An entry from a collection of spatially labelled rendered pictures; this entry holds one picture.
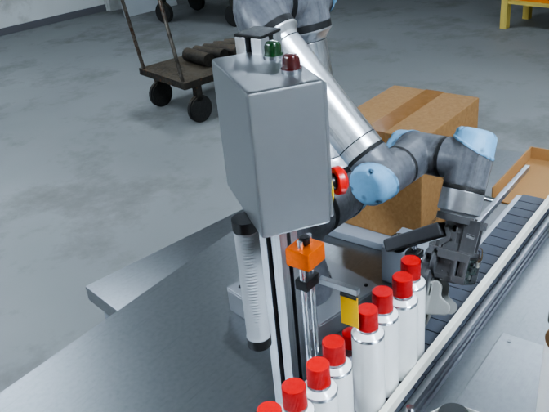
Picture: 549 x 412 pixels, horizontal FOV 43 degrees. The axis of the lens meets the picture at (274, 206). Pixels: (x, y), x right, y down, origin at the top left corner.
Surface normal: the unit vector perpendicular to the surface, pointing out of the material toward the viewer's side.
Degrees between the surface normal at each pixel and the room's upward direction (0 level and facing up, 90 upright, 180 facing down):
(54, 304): 0
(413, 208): 90
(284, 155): 90
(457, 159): 64
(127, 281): 0
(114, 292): 0
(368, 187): 89
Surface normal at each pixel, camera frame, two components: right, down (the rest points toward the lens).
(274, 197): 0.32, 0.42
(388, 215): -0.62, 0.41
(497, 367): -0.08, -0.88
